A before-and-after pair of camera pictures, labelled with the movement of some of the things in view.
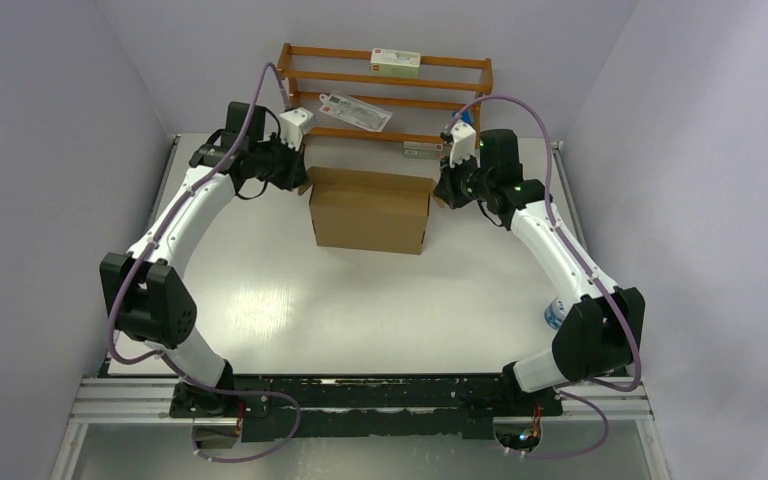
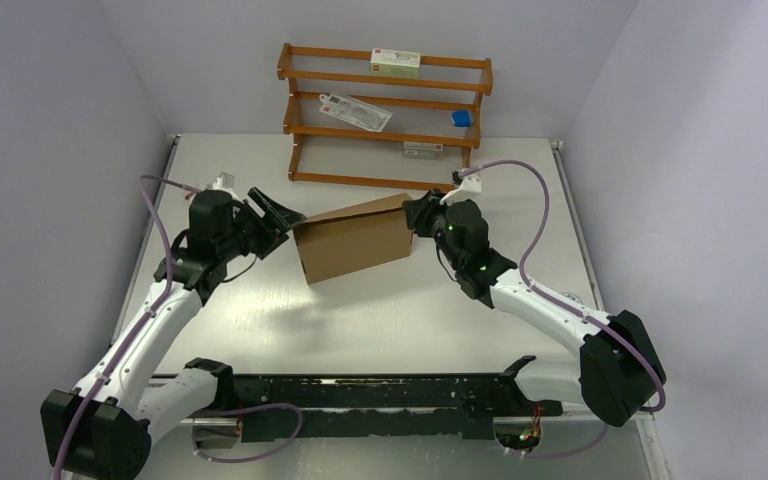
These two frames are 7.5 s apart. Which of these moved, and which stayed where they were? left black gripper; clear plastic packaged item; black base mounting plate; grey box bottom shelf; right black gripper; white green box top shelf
Moved: right black gripper; left black gripper
Stayed: black base mounting plate; clear plastic packaged item; grey box bottom shelf; white green box top shelf
